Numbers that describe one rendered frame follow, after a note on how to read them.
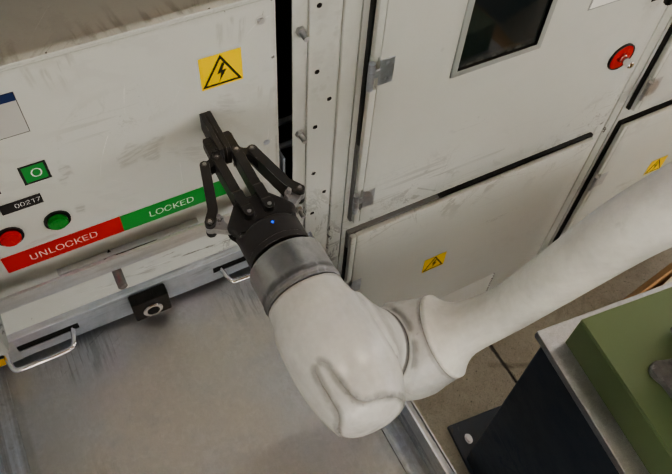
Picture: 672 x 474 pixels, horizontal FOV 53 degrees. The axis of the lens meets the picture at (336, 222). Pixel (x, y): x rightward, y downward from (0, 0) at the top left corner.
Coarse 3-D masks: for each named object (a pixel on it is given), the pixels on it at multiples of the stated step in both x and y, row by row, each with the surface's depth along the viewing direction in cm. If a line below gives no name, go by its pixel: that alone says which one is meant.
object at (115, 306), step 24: (192, 264) 111; (216, 264) 113; (240, 264) 117; (144, 288) 108; (168, 288) 111; (192, 288) 115; (72, 312) 105; (96, 312) 107; (120, 312) 110; (24, 336) 102; (48, 336) 106
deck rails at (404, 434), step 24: (0, 384) 105; (0, 408) 103; (408, 408) 100; (0, 432) 101; (384, 432) 104; (408, 432) 103; (0, 456) 99; (24, 456) 99; (408, 456) 102; (432, 456) 97
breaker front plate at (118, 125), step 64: (64, 64) 72; (128, 64) 76; (192, 64) 81; (256, 64) 85; (64, 128) 79; (128, 128) 83; (192, 128) 88; (256, 128) 94; (64, 192) 86; (128, 192) 92; (0, 256) 89; (64, 256) 95; (192, 256) 110
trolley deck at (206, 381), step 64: (128, 320) 113; (192, 320) 114; (256, 320) 114; (64, 384) 106; (128, 384) 107; (192, 384) 107; (256, 384) 108; (64, 448) 101; (128, 448) 101; (192, 448) 101; (256, 448) 102; (320, 448) 102; (384, 448) 103
